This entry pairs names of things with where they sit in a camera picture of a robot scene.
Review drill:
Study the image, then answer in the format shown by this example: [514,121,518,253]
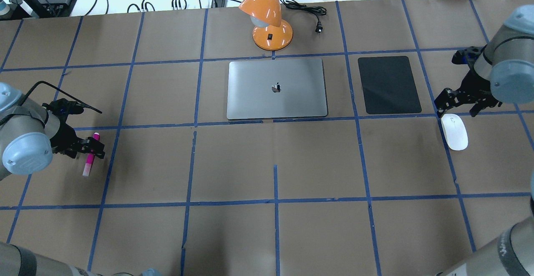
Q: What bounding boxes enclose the pink highlighter pen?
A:
[82,132,101,177]

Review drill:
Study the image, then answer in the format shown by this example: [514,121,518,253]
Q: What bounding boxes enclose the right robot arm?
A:
[433,4,534,118]

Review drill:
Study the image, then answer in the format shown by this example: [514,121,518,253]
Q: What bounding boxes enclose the black braided cable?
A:
[21,81,103,115]

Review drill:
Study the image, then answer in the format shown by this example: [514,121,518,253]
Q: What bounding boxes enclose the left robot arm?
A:
[0,81,106,180]

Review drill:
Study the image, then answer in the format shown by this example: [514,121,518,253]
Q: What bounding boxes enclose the white computer mouse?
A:
[441,114,469,151]

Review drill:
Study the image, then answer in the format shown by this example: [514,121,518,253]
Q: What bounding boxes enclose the orange desk lamp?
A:
[239,0,293,51]

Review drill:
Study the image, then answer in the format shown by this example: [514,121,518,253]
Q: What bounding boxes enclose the black mousepad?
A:
[358,56,422,115]

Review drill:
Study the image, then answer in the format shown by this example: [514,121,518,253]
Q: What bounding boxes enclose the silver laptop notebook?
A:
[227,58,328,120]

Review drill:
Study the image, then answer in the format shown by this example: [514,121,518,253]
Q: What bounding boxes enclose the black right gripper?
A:
[433,46,503,118]

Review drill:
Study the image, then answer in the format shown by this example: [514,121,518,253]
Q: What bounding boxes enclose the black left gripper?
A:
[44,99,106,159]

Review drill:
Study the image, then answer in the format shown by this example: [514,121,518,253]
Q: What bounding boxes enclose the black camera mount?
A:
[6,0,78,18]

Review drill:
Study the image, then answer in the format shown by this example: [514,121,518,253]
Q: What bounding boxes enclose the lamp power cord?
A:
[282,0,327,34]

